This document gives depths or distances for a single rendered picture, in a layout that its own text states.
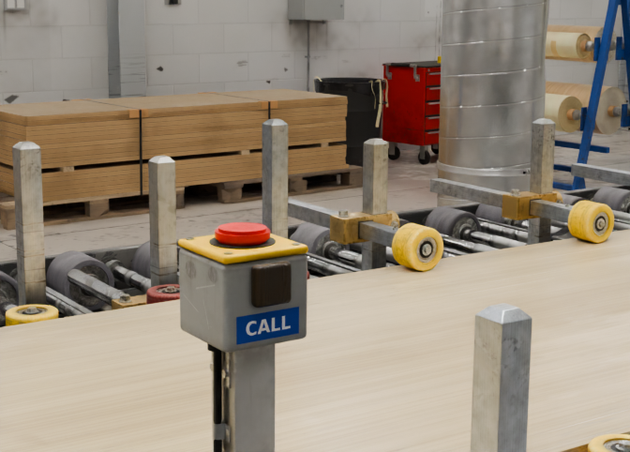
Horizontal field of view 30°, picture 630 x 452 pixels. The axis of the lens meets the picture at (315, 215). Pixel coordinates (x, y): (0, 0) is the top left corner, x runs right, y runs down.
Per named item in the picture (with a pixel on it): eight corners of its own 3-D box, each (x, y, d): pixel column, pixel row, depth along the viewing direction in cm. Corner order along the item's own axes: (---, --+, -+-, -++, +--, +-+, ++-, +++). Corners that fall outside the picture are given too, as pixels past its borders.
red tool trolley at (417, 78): (479, 158, 993) (483, 61, 978) (420, 166, 942) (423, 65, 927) (436, 152, 1027) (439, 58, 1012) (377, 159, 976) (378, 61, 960)
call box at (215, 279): (308, 348, 86) (309, 244, 84) (225, 364, 82) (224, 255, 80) (259, 325, 91) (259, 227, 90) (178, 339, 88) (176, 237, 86)
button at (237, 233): (280, 251, 85) (280, 229, 84) (232, 258, 83) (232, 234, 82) (251, 242, 88) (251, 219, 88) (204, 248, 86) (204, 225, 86)
